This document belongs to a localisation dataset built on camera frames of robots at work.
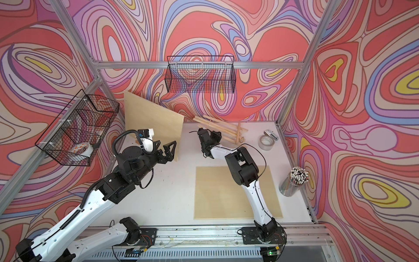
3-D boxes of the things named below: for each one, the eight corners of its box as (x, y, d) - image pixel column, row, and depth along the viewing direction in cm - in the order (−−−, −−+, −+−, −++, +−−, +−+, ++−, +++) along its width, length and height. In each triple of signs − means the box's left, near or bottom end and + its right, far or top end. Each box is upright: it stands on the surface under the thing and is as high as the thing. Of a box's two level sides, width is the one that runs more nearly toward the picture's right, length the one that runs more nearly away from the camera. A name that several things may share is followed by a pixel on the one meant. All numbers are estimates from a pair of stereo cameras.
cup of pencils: (280, 196, 87) (294, 181, 72) (277, 183, 92) (289, 166, 77) (295, 196, 87) (312, 181, 72) (290, 183, 92) (305, 166, 77)
